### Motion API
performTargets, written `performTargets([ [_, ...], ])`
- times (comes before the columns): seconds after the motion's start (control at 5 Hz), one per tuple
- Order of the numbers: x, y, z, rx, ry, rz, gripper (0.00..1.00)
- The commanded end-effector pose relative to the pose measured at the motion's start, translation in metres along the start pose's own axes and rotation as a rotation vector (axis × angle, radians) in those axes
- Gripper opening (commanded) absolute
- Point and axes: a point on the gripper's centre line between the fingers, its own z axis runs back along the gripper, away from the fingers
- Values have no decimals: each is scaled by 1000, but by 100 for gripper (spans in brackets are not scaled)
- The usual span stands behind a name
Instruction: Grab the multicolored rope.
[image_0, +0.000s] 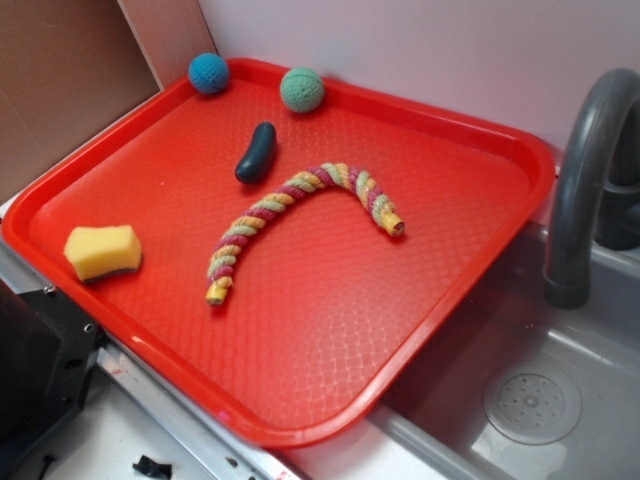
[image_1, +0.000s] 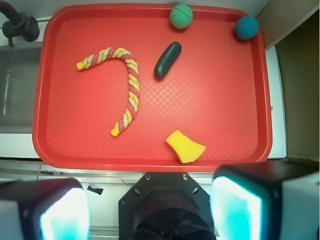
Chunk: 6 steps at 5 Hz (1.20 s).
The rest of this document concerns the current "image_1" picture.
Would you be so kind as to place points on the dark sink faucet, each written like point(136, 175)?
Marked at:
point(18, 24)

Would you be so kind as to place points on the red plastic tray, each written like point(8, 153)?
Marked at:
point(99, 105)

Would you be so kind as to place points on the yellow sponge piece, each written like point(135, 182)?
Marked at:
point(187, 150)

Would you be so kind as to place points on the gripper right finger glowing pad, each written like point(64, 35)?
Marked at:
point(271, 200)

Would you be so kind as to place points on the dark green oblong toy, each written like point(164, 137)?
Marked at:
point(167, 59)

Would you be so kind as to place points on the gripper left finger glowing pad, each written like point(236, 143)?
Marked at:
point(52, 209)

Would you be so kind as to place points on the blue rubber ball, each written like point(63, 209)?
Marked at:
point(246, 28)

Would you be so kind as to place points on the metal sink basin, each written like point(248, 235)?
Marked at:
point(18, 80)

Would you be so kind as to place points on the green rubber ball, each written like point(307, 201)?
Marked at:
point(181, 16)

